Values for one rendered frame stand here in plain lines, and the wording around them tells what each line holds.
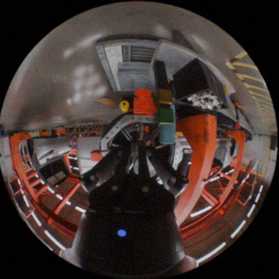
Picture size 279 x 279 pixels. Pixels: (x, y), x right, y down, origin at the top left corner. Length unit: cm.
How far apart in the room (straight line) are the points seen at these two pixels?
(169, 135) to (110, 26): 80
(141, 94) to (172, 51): 36
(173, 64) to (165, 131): 30
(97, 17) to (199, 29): 60
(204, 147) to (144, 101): 56
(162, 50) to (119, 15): 48
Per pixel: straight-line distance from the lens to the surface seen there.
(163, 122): 18
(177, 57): 29
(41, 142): 266
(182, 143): 117
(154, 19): 69
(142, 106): 51
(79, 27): 77
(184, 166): 39
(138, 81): 77
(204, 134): 71
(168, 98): 20
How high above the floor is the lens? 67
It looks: 7 degrees up
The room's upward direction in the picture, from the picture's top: 180 degrees counter-clockwise
